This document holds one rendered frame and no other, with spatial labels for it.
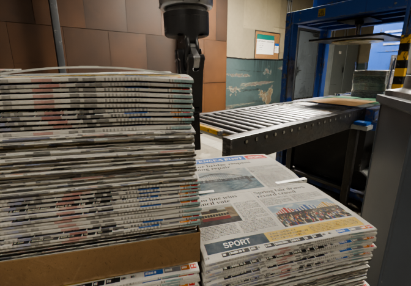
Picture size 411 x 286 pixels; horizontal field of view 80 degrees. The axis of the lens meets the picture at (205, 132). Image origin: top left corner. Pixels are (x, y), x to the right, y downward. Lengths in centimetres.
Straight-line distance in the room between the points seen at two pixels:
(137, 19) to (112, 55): 68
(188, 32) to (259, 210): 32
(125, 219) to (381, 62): 439
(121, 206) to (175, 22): 27
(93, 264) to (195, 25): 34
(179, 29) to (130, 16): 379
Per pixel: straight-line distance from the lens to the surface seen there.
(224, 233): 40
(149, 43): 426
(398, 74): 202
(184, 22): 41
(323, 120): 156
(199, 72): 39
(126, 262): 33
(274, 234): 41
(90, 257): 33
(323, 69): 293
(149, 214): 29
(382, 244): 82
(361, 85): 291
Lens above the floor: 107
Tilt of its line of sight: 14 degrees down
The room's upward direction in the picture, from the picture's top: straight up
